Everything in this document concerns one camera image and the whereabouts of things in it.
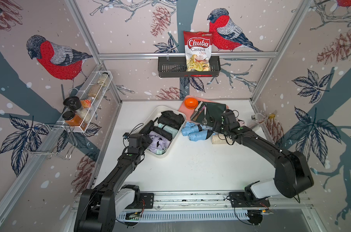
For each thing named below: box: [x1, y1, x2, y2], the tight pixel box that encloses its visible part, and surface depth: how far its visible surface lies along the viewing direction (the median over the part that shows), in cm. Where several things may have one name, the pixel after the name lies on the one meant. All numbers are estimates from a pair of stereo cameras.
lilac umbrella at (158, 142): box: [146, 130, 171, 154], surface depth 87 cm
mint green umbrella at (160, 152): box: [155, 148, 167, 156], surface depth 87 cm
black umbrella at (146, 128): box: [139, 117, 159, 135], surface depth 100 cm
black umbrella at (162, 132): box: [149, 125, 173, 142], surface depth 97 cm
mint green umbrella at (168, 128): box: [157, 123, 179, 139], surface depth 100 cm
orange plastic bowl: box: [184, 97, 199, 110], surface depth 116 cm
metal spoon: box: [202, 106, 208, 126], surface depth 109 cm
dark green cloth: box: [190, 101, 227, 128], surface depth 116 cm
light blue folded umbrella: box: [181, 121, 207, 137], surface depth 100 cm
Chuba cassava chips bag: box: [183, 30, 214, 72], surface depth 85 cm
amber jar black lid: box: [61, 110, 88, 131], surface depth 62 cm
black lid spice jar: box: [62, 95, 82, 111], surface depth 63 cm
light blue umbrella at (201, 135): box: [188, 129, 215, 142], surface depth 97 cm
